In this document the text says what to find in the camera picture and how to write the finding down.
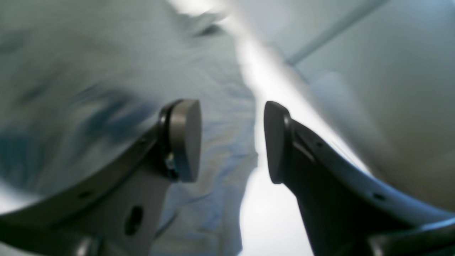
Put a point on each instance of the grey T-shirt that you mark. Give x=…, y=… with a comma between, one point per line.
x=82, y=79

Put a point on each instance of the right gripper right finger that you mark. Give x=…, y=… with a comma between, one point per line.
x=345, y=211

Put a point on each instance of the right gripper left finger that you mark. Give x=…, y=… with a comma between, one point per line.
x=116, y=211

